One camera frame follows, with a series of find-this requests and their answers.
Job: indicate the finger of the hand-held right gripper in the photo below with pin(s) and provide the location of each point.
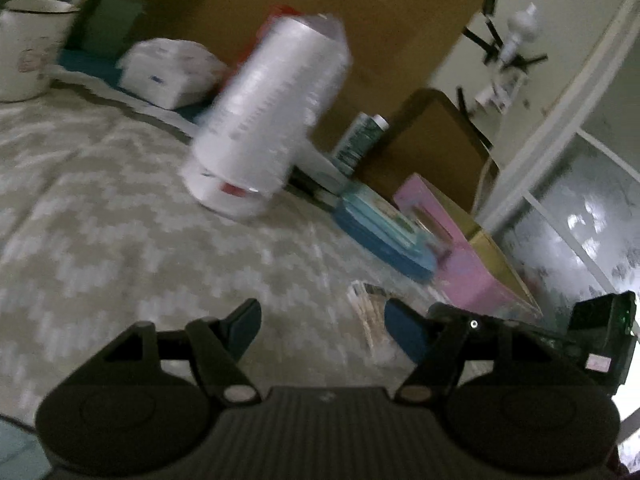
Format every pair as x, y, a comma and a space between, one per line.
537, 339

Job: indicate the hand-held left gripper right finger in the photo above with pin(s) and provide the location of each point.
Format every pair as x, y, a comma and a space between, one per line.
404, 331

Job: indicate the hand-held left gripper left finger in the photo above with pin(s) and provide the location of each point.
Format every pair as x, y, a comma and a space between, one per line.
244, 327

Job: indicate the blue packet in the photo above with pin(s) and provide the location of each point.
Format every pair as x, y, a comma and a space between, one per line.
385, 247

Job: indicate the pink tin box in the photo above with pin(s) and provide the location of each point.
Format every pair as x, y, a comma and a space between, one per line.
467, 260

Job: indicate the light teal packet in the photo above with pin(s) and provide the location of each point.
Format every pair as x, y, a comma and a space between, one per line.
382, 212

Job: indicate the frosted glass window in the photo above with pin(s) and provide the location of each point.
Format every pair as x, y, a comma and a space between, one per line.
575, 185

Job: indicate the zigzag patterned tablecloth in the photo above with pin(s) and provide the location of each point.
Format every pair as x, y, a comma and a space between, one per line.
115, 220

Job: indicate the green and white carton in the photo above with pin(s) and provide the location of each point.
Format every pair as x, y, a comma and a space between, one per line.
359, 141

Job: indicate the white plastic pouch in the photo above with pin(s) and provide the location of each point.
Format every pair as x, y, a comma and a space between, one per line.
270, 110

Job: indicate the white tissue packet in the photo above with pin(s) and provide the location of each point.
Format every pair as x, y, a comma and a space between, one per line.
170, 72

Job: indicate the large cardboard sheet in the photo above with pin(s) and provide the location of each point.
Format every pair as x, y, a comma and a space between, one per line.
390, 20

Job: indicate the white light bulb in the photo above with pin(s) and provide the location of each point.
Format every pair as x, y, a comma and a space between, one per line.
522, 27

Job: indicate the green box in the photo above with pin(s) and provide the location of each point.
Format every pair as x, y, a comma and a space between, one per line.
112, 22

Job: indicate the white printed mug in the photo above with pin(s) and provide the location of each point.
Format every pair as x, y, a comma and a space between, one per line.
30, 50

